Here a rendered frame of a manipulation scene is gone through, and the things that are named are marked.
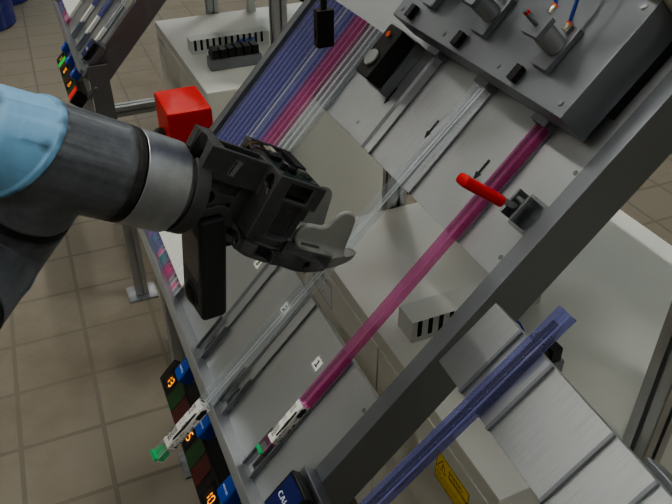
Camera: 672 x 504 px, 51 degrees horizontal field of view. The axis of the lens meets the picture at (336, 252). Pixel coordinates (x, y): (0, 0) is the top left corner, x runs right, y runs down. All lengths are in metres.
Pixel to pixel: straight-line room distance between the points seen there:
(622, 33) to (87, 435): 1.60
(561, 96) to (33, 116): 0.46
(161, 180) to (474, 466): 0.66
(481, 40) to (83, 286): 1.84
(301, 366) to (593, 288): 0.68
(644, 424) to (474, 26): 0.56
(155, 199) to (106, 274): 1.94
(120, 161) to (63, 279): 1.98
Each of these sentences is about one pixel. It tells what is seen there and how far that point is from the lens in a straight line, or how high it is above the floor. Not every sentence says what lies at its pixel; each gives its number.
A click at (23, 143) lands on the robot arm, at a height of 1.22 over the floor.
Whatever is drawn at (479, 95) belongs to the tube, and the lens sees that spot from 0.70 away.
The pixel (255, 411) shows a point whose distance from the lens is 0.92.
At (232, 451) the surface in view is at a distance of 0.91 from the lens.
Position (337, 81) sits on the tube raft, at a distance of 1.06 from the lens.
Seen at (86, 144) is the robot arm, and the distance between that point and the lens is 0.51.
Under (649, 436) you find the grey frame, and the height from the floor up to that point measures 0.69.
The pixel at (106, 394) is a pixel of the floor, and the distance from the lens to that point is 2.05.
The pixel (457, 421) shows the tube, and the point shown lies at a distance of 0.58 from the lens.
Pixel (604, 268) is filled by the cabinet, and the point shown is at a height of 0.62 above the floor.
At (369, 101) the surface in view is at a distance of 1.00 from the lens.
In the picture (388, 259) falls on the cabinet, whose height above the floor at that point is 0.62.
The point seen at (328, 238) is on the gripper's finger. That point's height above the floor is 1.06.
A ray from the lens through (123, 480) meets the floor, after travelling 1.85.
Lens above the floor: 1.43
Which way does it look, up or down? 36 degrees down
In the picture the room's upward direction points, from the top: straight up
